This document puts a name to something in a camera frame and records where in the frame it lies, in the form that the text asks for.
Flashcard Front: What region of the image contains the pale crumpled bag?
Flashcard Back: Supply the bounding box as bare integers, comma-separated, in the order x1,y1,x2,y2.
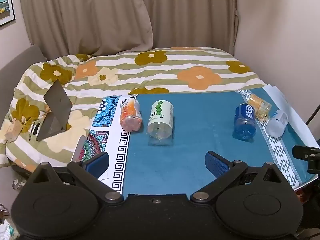
0,219,19,240

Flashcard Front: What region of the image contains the framed wall picture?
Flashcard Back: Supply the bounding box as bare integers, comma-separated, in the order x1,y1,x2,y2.
0,0,16,28

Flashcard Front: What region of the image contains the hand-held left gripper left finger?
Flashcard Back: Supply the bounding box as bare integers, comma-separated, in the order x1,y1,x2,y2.
29,151,125,203

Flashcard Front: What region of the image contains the beige curtain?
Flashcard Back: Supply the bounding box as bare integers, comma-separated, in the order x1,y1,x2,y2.
18,0,238,57

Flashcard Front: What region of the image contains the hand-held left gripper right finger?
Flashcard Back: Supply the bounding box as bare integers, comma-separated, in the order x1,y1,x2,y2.
190,151,283,203

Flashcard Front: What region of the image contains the blue plastic bottle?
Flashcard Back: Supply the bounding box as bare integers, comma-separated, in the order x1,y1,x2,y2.
232,103,257,141

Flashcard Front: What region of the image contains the grey flat tablet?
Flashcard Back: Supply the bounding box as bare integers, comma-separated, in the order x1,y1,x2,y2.
71,135,88,162

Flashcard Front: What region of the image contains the orange label plastic bottle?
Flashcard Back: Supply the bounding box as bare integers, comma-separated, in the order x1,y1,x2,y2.
119,97,143,132

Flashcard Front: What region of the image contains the floral striped blanket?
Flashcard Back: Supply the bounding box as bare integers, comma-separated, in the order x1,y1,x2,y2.
0,46,268,173

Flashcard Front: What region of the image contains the black cable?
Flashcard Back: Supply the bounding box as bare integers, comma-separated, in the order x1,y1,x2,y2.
305,102,320,125

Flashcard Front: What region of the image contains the brown paper tag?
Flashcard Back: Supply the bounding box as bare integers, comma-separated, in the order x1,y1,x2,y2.
4,119,23,143

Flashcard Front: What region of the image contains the grey upholstered headboard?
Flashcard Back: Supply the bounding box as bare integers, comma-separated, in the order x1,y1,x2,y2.
0,44,48,87

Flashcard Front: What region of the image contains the clear frosted small bottle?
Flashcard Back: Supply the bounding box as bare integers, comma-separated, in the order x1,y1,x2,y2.
265,109,289,138

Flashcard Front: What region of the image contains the white green-dot label bottle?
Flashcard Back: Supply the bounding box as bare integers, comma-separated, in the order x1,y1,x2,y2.
146,100,174,147

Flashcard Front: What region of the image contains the small amber bottle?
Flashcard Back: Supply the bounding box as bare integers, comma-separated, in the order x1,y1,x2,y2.
247,93,272,121

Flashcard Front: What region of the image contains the grey folding stand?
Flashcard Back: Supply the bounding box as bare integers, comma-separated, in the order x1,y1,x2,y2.
36,79,73,141

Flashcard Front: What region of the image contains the black clamp mount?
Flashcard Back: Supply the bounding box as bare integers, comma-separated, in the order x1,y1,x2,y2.
292,145,320,174

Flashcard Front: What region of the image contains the blue patterned table mat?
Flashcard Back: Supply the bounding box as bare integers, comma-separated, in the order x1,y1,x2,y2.
90,88,318,195

